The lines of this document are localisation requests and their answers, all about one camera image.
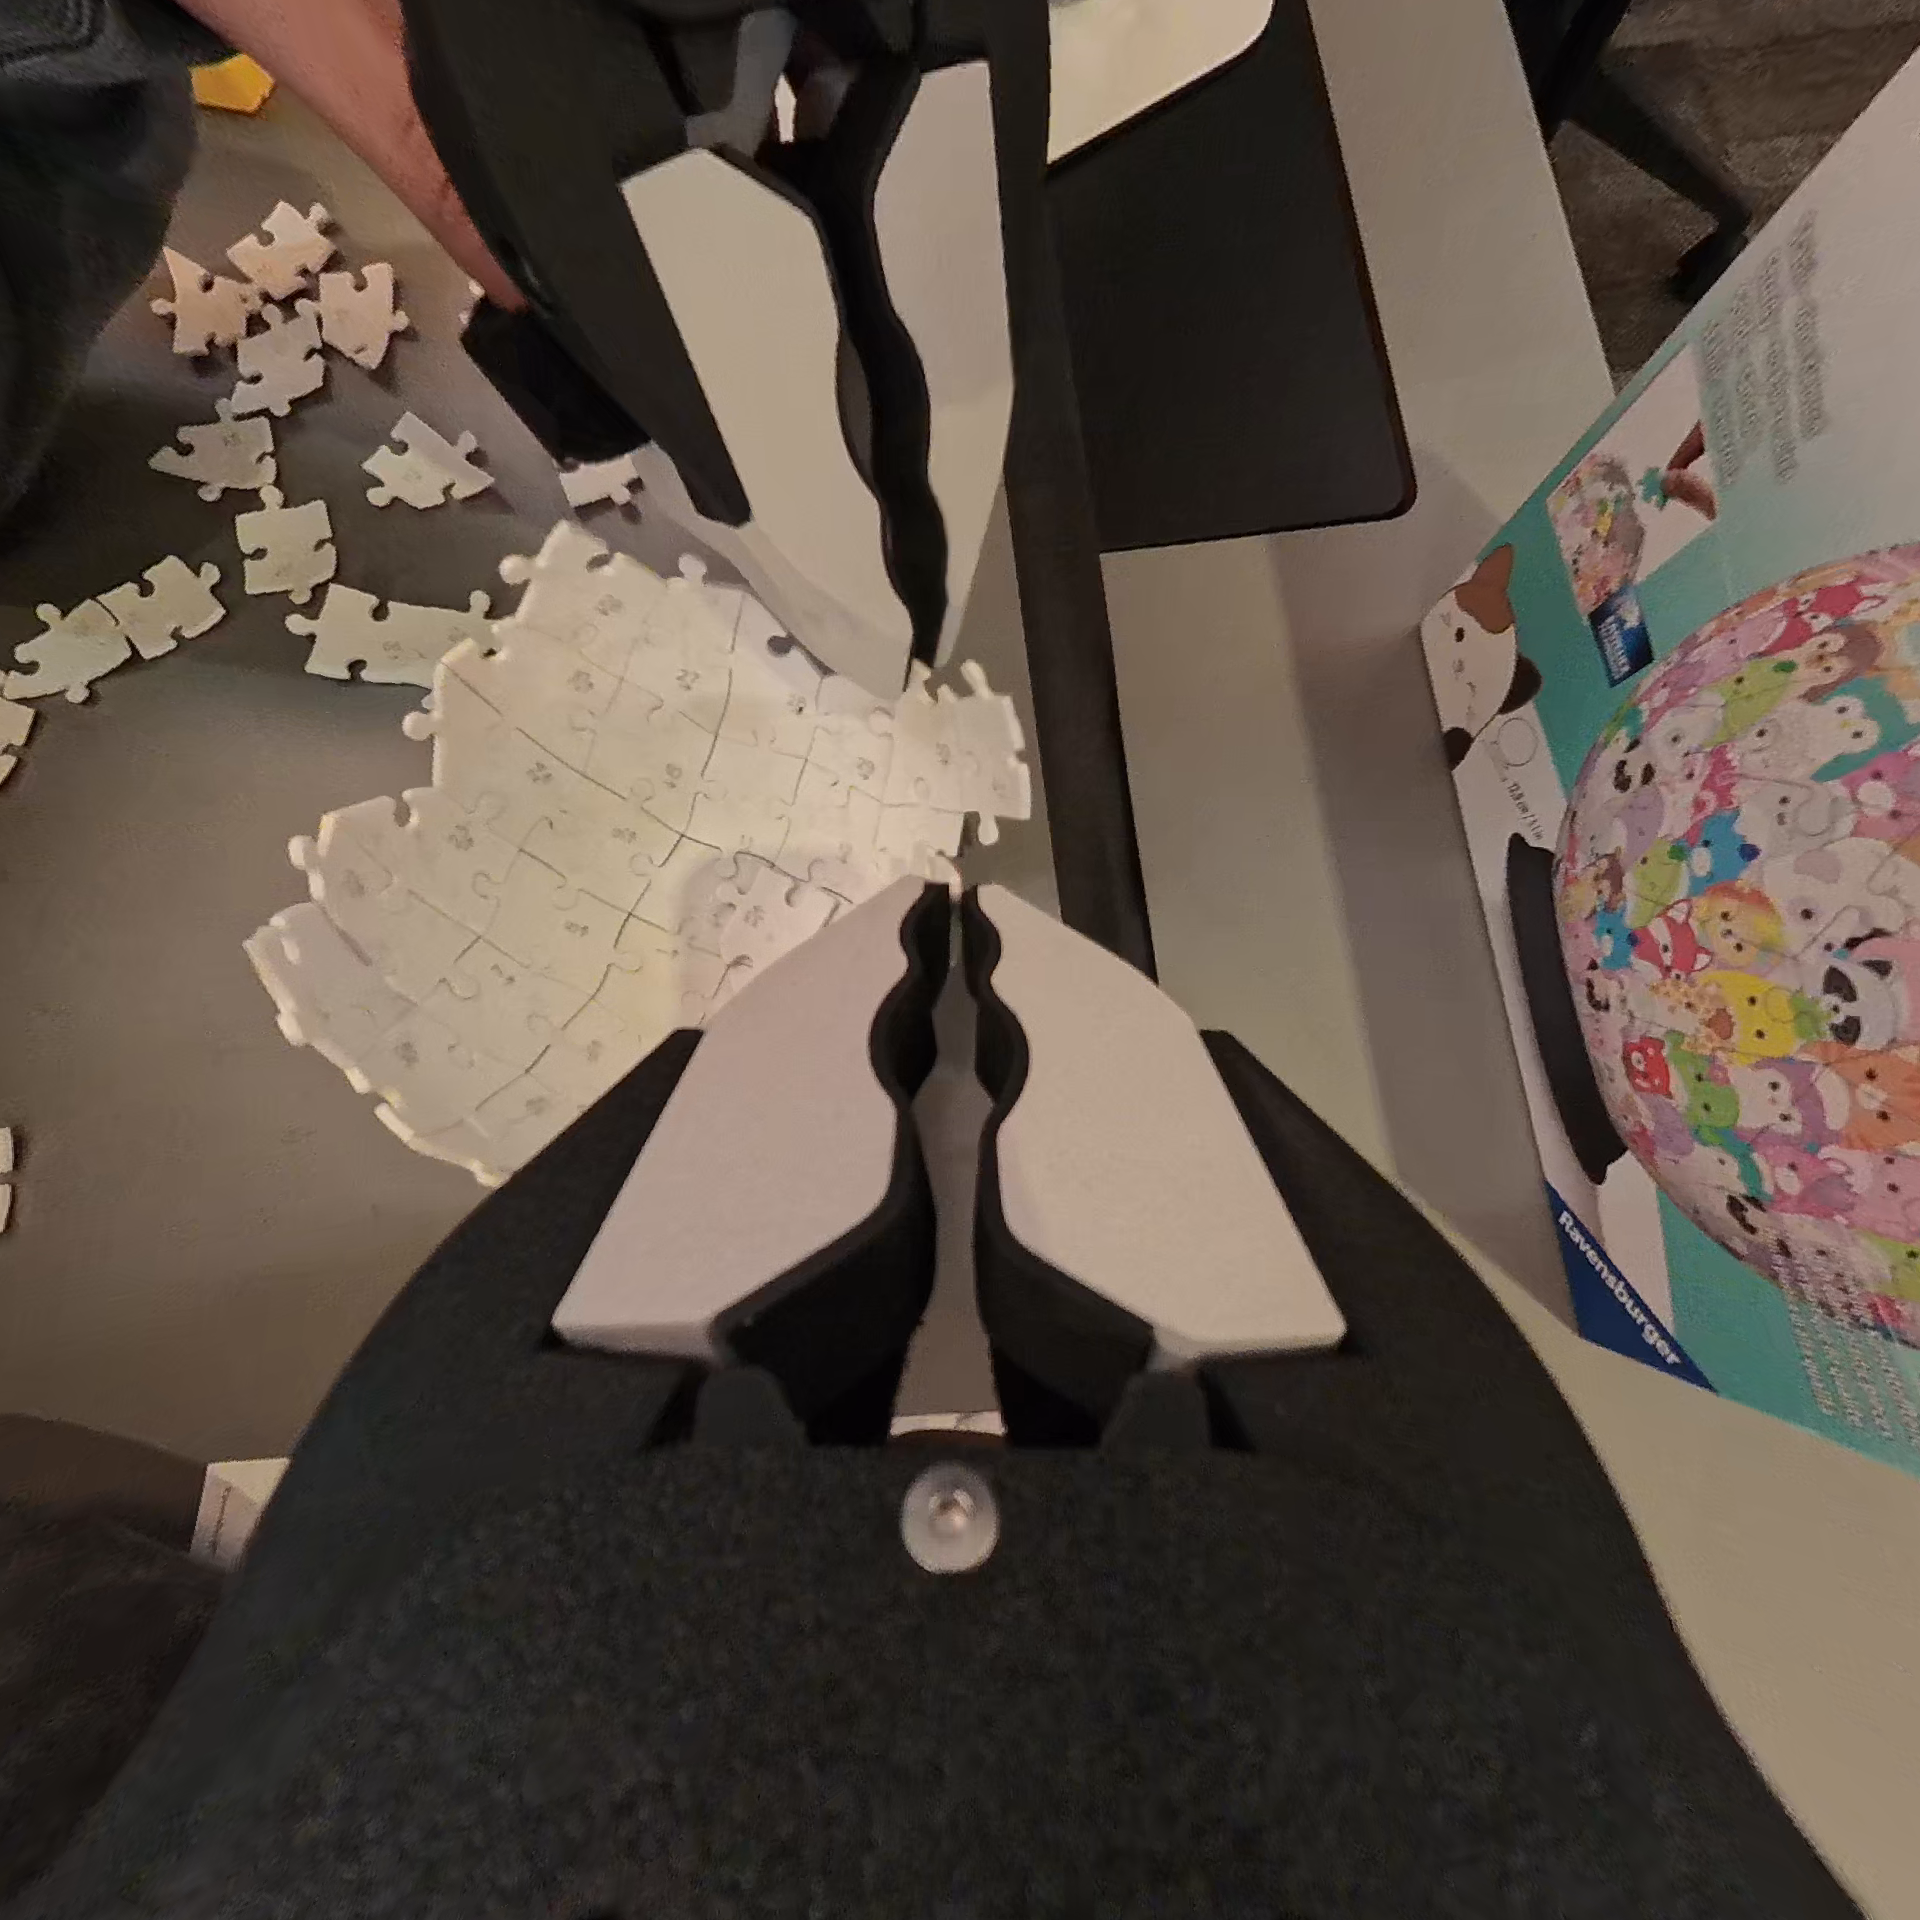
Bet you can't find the colourful puzzle ball box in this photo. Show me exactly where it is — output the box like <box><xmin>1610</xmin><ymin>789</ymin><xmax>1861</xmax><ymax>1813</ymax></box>
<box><xmin>1420</xmin><ymin>61</ymin><xmax>1920</xmax><ymax>1472</ymax></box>

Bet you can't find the partly built white puzzle ball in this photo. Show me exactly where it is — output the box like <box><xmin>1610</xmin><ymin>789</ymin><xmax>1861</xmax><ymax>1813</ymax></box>
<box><xmin>247</xmin><ymin>517</ymin><xmax>1037</xmax><ymax>1186</ymax></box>

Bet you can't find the white flat base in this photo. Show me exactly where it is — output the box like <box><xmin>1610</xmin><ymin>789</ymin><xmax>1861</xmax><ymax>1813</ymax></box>
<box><xmin>1045</xmin><ymin>0</ymin><xmax>1280</xmax><ymax>168</ymax></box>

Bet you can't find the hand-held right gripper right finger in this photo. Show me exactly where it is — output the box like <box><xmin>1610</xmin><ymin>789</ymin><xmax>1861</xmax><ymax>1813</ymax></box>
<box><xmin>968</xmin><ymin>886</ymin><xmax>1353</xmax><ymax>1369</ymax></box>

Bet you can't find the black mat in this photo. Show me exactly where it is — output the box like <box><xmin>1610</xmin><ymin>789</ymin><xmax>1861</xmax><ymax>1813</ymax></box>
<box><xmin>1045</xmin><ymin>0</ymin><xmax>1418</xmax><ymax>557</ymax></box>

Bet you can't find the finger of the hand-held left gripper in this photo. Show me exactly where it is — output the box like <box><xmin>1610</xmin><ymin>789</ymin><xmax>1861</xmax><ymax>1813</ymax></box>
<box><xmin>865</xmin><ymin>54</ymin><xmax>1023</xmax><ymax>666</ymax></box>
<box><xmin>615</xmin><ymin>144</ymin><xmax>922</xmax><ymax>692</ymax></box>

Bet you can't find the pile of loose puzzle pieces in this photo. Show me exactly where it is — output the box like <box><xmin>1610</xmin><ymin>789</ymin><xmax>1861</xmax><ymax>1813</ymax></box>
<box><xmin>0</xmin><ymin>197</ymin><xmax>648</xmax><ymax>789</ymax></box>

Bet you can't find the person's left hand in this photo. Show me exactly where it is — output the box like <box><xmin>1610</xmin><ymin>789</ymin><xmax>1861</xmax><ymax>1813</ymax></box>
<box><xmin>196</xmin><ymin>0</ymin><xmax>529</xmax><ymax>309</ymax></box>

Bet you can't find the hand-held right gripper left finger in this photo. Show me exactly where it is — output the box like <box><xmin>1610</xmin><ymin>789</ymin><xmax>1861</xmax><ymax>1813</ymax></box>
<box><xmin>552</xmin><ymin>886</ymin><xmax>956</xmax><ymax>1367</ymax></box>

